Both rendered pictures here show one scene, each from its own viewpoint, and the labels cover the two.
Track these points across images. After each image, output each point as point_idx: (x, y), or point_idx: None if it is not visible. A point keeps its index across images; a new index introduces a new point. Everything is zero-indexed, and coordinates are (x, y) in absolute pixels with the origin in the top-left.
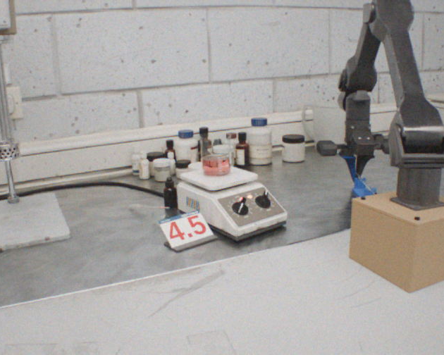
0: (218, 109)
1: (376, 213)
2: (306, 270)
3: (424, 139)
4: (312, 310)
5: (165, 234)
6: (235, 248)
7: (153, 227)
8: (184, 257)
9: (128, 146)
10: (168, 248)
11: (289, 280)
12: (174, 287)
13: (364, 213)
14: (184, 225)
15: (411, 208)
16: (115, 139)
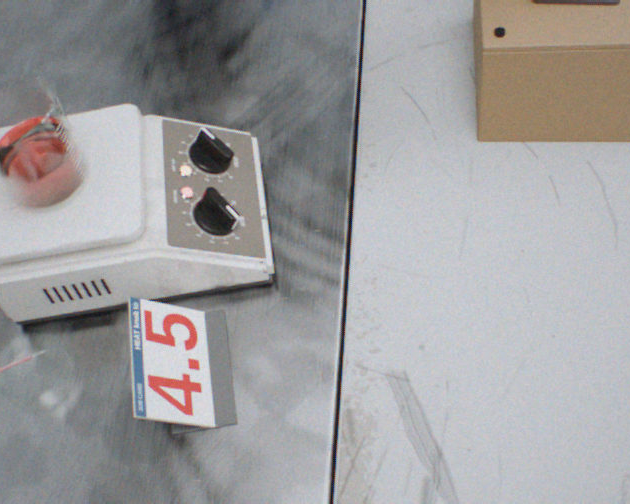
0: None
1: (567, 52)
2: (482, 231)
3: None
4: None
5: (176, 420)
6: (302, 303)
7: (50, 418)
8: (275, 420)
9: None
10: (201, 435)
11: (506, 280)
12: (411, 499)
13: (528, 62)
14: (163, 359)
15: (608, 3)
16: None
